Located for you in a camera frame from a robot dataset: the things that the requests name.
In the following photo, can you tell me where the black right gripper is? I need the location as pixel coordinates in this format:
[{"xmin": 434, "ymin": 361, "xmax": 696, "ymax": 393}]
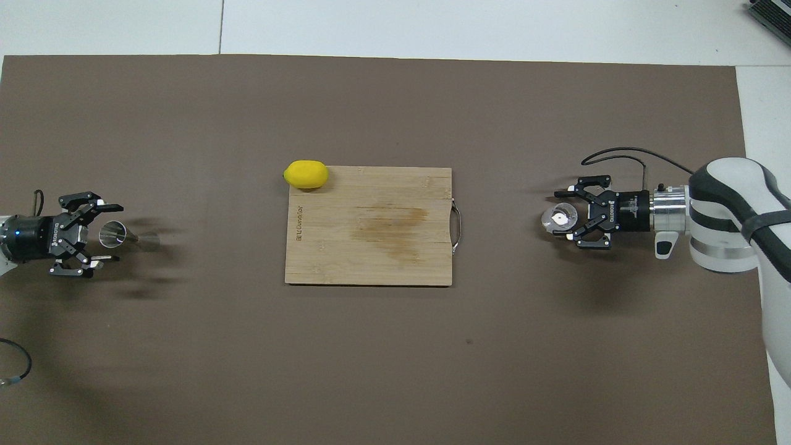
[{"xmin": 547, "ymin": 175, "xmax": 651, "ymax": 250}]

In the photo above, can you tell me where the bamboo cutting board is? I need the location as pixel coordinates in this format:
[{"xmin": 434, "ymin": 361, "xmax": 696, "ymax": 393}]
[{"xmin": 284, "ymin": 166, "xmax": 462, "ymax": 287}]

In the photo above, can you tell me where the clear glass cup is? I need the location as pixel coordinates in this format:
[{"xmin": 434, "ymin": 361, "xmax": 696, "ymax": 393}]
[{"xmin": 541, "ymin": 203, "xmax": 579, "ymax": 236}]

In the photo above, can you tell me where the yellow lemon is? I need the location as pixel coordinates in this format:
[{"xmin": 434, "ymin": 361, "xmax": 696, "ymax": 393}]
[{"xmin": 283, "ymin": 160, "xmax": 329, "ymax": 190}]

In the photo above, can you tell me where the brown paper table mat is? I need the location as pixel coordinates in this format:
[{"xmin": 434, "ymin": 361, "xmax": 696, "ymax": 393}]
[{"xmin": 0, "ymin": 54, "xmax": 778, "ymax": 445}]

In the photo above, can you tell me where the steel double jigger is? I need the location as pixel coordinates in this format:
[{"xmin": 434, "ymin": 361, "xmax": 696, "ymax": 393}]
[{"xmin": 99, "ymin": 220, "xmax": 161, "ymax": 253}]

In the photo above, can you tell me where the grey ribbed device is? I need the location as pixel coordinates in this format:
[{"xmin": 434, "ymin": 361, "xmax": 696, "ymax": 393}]
[{"xmin": 745, "ymin": 0, "xmax": 791, "ymax": 39}]

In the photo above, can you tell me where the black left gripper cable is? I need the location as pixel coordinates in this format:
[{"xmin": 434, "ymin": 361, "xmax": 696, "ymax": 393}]
[{"xmin": 0, "ymin": 189, "xmax": 45, "ymax": 388}]

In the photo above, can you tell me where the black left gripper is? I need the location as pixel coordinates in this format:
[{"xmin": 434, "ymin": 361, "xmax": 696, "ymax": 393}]
[{"xmin": 0, "ymin": 192, "xmax": 124, "ymax": 279}]

